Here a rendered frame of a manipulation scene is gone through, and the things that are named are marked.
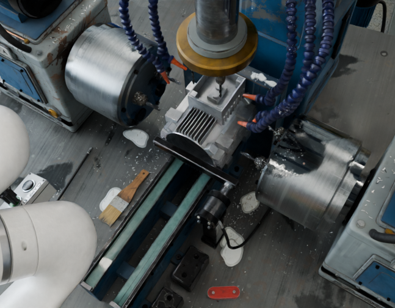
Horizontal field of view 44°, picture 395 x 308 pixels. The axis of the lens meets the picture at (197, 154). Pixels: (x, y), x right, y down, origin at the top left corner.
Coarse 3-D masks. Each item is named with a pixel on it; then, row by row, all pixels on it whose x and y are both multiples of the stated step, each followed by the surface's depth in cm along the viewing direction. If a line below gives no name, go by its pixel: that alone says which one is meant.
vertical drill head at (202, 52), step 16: (208, 0) 92; (224, 0) 91; (192, 16) 109; (208, 16) 95; (224, 16) 95; (240, 16) 106; (192, 32) 104; (208, 32) 99; (224, 32) 99; (240, 32) 103; (256, 32) 106; (192, 48) 104; (208, 48) 102; (224, 48) 102; (240, 48) 103; (256, 48) 106; (192, 64) 103; (208, 64) 102; (224, 64) 102; (240, 64) 103; (192, 80) 116; (224, 80) 109
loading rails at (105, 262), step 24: (240, 144) 143; (168, 168) 137; (192, 168) 148; (240, 168) 148; (144, 192) 133; (168, 192) 139; (192, 192) 134; (144, 216) 131; (168, 216) 139; (192, 216) 134; (120, 240) 128; (168, 240) 126; (96, 264) 125; (120, 264) 132; (144, 264) 125; (168, 264) 135; (96, 288) 124; (144, 288) 125
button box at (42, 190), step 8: (32, 176) 122; (40, 184) 119; (48, 184) 120; (16, 192) 120; (24, 192) 119; (32, 192) 118; (40, 192) 119; (48, 192) 121; (24, 200) 117; (32, 200) 118; (40, 200) 120; (48, 200) 122; (0, 208) 118
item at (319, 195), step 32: (288, 128) 114; (320, 128) 115; (256, 160) 121; (288, 160) 111; (320, 160) 110; (352, 160) 109; (256, 192) 118; (288, 192) 112; (320, 192) 109; (352, 192) 113; (320, 224) 115
